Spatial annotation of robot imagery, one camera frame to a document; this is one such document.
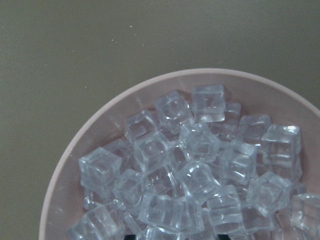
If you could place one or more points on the pink bowl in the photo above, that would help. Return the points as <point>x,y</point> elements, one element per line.
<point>62,206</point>

